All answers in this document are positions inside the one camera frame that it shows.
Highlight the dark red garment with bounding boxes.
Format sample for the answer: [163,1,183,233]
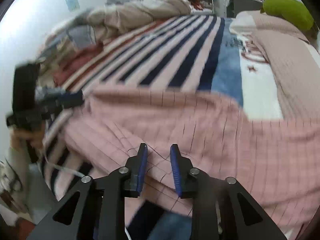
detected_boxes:
[53,41,104,86]

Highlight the pink ribbed knit pillow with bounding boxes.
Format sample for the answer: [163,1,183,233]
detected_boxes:
[252,30,319,118]

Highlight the patterned fleece sleeve forearm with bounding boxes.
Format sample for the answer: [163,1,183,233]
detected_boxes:
[1,139,30,226]

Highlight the camouflage patterned garment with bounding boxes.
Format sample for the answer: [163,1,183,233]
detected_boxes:
[38,36,78,82]

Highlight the white cable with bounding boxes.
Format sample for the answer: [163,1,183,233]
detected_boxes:
[41,144,133,240]

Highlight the pink checked pants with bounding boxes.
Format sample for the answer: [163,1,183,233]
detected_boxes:
[61,86,319,229]

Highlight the blue wall poster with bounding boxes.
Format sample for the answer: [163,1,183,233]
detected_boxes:
[65,0,80,12]

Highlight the striped fleece bed blanket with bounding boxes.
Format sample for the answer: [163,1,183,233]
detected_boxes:
[40,16,282,199]

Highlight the person's left hand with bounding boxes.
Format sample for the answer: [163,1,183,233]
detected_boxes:
[10,122,46,153]

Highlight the beige grey duvet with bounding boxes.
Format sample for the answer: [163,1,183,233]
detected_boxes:
[43,0,191,49]

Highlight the green plush toy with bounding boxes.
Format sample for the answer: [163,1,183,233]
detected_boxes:
[260,0,315,31]

